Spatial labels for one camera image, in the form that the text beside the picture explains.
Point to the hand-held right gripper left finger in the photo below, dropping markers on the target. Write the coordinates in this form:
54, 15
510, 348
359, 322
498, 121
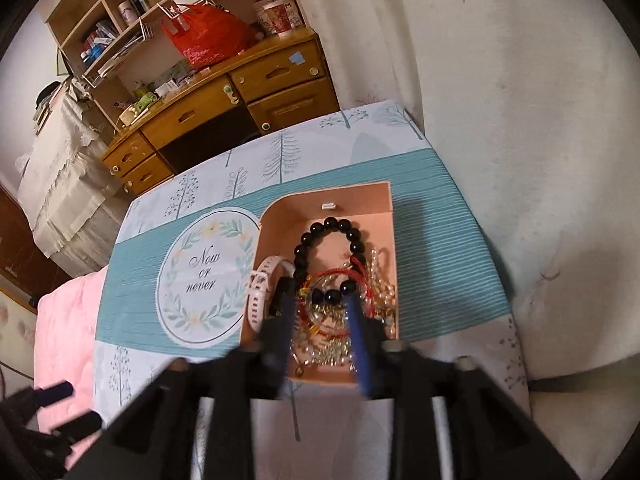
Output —
275, 355

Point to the pink plastic box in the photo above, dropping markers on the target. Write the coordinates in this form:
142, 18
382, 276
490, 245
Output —
370, 215

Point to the stack of books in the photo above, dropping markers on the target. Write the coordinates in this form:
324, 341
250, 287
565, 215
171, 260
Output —
46, 102

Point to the white lace cover cloth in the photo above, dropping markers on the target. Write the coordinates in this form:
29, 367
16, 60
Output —
60, 175

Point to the gold and pearl jewelry pile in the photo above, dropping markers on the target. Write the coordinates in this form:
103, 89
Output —
382, 290

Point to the pink quilted blanket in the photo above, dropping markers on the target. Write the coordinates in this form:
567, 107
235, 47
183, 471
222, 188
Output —
65, 330

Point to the white leaf print curtain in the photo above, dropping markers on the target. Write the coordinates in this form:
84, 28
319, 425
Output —
500, 110

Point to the pink watch band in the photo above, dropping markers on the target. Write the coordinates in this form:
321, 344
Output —
260, 285

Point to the wooden desk with drawers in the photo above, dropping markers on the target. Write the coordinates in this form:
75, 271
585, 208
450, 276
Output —
200, 110

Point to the red plastic bag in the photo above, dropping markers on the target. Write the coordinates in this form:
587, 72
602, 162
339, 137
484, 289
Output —
207, 35

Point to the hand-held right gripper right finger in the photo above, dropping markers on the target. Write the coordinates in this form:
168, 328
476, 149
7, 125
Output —
359, 345

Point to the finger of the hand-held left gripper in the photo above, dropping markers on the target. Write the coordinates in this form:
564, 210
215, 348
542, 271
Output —
80, 422
54, 393

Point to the wooden desk hutch shelf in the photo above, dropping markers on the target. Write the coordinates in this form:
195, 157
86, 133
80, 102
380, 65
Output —
100, 15

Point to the red paper cup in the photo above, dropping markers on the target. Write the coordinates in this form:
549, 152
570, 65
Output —
277, 19

